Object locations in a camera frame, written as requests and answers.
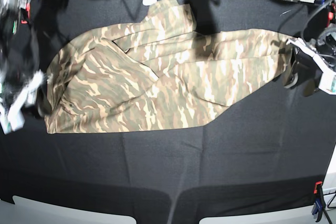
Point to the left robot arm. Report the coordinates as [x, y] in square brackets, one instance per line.
[320, 50]

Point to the black table cloth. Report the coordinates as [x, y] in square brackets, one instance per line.
[263, 154]

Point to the orange black clamp bottom right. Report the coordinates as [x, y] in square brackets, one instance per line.
[319, 203]

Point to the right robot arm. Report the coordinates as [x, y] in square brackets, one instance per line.
[23, 84]

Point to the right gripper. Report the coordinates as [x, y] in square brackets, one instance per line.
[12, 118]

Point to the camouflage t-shirt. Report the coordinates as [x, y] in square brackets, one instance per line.
[158, 74]

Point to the red clamp edge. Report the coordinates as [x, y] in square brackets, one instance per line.
[331, 18]
[25, 7]

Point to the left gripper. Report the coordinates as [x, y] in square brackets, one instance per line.
[305, 57]

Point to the red clamp right edge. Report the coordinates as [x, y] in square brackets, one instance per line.
[331, 18]

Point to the red clamp left edge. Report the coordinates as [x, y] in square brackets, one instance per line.
[25, 7]

